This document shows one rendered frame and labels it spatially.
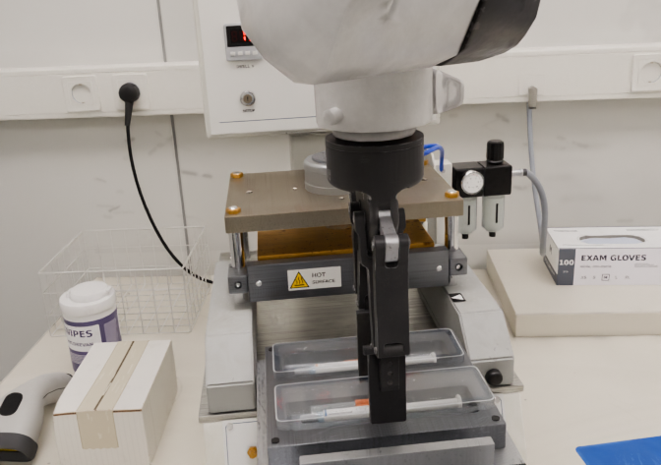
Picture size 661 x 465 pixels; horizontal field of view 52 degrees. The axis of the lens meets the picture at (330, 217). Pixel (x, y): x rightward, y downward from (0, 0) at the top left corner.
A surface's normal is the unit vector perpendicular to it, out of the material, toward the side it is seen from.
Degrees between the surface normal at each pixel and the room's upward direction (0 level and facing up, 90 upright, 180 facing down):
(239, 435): 65
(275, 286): 90
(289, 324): 0
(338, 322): 0
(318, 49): 121
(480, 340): 41
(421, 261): 90
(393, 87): 90
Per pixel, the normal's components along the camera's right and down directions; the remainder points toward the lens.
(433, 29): 0.51, 0.69
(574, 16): -0.05, 0.33
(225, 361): 0.04, -0.51
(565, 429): -0.04, -0.94
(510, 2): 0.53, 0.50
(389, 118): 0.19, 0.31
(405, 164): 0.55, 0.24
